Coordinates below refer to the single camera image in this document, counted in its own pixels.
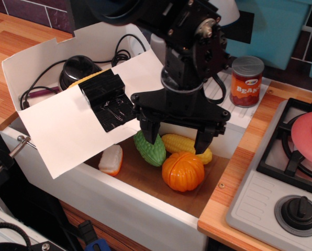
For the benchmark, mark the teal plastic bin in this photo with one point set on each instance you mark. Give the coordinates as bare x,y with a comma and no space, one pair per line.
276,27

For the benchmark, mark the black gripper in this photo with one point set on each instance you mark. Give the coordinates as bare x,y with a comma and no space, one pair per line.
192,111

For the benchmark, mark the black stove knob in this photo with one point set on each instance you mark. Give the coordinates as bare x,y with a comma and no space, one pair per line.
294,214

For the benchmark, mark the grey toy stove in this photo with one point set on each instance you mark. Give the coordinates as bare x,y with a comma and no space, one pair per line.
278,169

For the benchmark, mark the metal clamp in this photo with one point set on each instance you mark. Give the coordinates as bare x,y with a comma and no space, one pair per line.
7,160

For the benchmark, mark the orange toy pumpkin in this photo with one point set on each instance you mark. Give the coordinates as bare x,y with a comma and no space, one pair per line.
183,171

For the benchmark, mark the black round device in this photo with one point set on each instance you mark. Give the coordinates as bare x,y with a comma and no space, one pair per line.
76,68

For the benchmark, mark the blue black clamp handle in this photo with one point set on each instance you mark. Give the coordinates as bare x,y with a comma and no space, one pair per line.
91,239

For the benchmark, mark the white cardboard box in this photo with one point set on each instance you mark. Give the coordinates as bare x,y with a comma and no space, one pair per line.
63,127

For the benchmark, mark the green toy bitter gourd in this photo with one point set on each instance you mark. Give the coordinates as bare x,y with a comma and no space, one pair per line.
154,154

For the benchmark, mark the purple marker pen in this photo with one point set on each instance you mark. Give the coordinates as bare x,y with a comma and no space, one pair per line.
43,92

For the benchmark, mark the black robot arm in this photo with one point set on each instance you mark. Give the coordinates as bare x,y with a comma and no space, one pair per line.
195,52

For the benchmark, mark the orange bean can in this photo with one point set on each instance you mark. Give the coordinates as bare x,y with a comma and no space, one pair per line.
246,81

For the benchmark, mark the white toy sink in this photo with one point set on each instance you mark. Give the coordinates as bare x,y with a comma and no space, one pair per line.
136,203

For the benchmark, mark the black tape patch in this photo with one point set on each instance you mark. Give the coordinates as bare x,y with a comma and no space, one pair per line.
105,94

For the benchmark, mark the yellow toy corn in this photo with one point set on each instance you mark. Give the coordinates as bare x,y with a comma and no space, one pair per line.
176,143

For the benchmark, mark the pink toy pot lid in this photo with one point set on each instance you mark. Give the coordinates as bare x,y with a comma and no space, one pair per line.
301,133

